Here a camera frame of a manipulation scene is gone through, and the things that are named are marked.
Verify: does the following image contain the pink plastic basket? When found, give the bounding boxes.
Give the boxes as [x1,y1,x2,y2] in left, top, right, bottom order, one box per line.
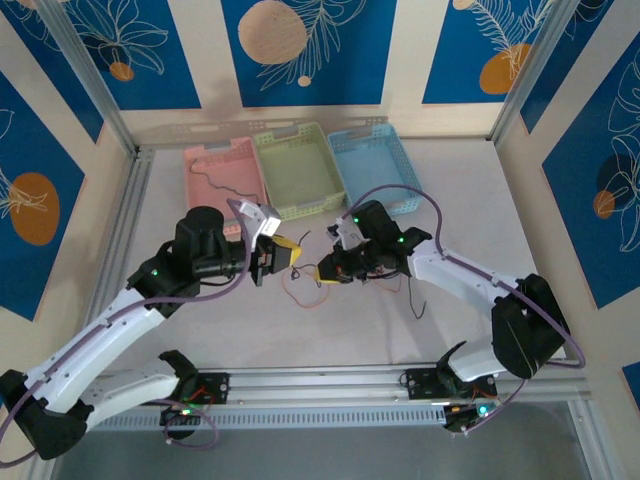
[183,136,269,236]

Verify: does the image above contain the grey slotted cable duct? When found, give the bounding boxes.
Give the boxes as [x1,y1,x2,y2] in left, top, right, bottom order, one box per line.
[92,407,451,434]

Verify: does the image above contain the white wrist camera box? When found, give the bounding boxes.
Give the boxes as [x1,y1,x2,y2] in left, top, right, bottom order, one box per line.
[227,198,282,247]
[327,217,359,249]

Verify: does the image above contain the black right controller box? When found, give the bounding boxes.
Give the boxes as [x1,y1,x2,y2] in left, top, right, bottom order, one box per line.
[443,402,494,434]

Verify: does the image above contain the aluminium frame post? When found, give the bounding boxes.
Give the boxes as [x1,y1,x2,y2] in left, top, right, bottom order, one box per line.
[483,0,615,144]
[37,0,141,156]

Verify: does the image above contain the aluminium frame leg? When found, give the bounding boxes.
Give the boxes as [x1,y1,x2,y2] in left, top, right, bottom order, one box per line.
[568,401,620,480]
[27,455,64,480]

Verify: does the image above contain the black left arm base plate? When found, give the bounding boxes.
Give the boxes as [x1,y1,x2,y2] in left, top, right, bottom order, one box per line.
[169,372,231,405]

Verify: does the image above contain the aluminium side rail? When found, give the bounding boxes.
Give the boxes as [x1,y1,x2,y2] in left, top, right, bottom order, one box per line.
[87,146,156,331]

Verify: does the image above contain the green plastic basket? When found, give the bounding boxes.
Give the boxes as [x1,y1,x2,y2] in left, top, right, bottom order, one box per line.
[252,121,347,221]

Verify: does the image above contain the thin dark red cable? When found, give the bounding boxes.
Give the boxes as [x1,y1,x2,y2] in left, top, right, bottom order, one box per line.
[372,273,404,296]

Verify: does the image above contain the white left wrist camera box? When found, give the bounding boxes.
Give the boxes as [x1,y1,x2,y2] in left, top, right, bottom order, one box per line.
[227,198,282,247]

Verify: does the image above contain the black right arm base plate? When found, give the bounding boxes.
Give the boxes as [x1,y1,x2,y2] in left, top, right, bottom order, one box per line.
[403,367,499,401]

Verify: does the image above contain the black left controller box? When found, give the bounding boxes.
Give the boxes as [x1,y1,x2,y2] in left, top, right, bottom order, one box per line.
[159,405,204,441]

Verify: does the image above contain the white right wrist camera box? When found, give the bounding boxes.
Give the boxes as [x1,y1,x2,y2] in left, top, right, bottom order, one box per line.
[327,217,359,249]

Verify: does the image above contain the black controller box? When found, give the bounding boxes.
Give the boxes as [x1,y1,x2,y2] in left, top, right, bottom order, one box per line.
[159,405,204,441]
[443,402,494,434]

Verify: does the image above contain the blue plastic basket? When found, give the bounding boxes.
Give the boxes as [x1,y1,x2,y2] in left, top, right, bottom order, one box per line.
[327,123,426,217]

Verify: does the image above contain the aluminium mounting rail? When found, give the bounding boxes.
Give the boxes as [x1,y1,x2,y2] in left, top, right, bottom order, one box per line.
[84,362,594,416]

